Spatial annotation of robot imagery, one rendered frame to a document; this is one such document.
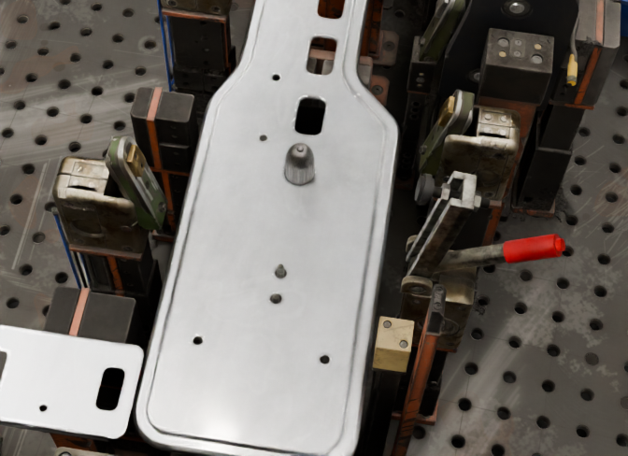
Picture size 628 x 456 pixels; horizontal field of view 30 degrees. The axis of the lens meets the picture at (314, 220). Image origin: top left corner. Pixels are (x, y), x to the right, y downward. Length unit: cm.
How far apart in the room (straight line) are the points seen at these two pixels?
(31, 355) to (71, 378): 5
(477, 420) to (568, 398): 12
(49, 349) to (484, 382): 58
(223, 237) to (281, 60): 24
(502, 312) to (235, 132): 46
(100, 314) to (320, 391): 25
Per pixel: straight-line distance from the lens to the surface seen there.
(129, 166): 119
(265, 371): 118
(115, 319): 124
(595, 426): 153
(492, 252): 113
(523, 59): 125
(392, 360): 115
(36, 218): 164
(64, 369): 120
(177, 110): 135
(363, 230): 125
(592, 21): 136
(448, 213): 104
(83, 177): 125
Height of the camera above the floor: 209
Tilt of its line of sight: 60 degrees down
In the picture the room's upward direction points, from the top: 3 degrees clockwise
